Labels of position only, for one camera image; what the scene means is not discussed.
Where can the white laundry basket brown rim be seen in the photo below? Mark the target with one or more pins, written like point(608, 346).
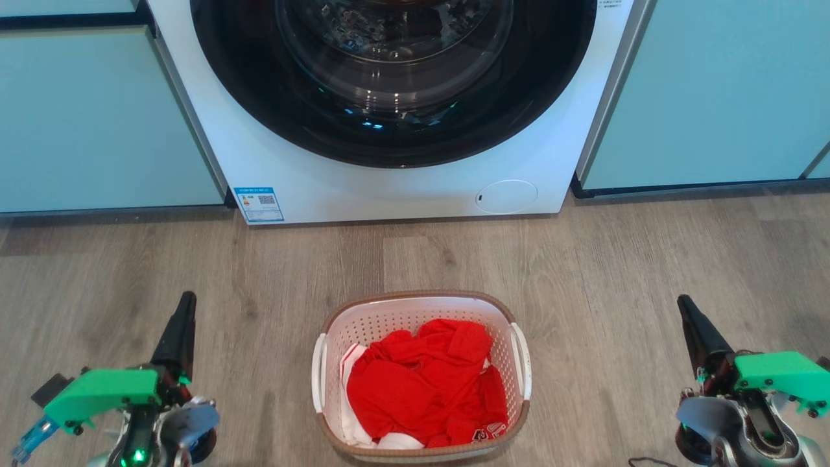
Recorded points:
point(402, 311)

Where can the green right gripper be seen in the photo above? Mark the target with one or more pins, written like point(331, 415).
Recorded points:
point(784, 373)

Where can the blue energy label sticker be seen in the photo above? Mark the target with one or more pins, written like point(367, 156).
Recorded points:
point(259, 205)

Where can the round white filter cover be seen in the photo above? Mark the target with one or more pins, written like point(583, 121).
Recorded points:
point(506, 197)

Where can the small printed text label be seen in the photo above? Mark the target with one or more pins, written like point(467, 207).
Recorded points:
point(609, 3)

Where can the large teal cabinet door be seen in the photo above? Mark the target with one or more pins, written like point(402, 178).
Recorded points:
point(91, 123)

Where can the black round washer door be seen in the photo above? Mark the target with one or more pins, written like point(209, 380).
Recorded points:
point(259, 97)

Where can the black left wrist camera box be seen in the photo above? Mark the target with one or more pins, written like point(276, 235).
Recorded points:
point(48, 389)

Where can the narrow teal cabinet drawer front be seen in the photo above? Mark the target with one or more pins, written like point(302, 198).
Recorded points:
point(65, 5)

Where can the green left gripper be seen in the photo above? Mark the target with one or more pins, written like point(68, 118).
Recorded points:
point(97, 389)

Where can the white garment red trim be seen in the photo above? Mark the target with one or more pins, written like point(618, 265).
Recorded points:
point(353, 428)

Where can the white front-load washing machine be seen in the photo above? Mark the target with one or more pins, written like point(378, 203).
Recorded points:
point(363, 188)

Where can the teal cabinet panel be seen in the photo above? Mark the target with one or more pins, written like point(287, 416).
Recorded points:
point(720, 91)

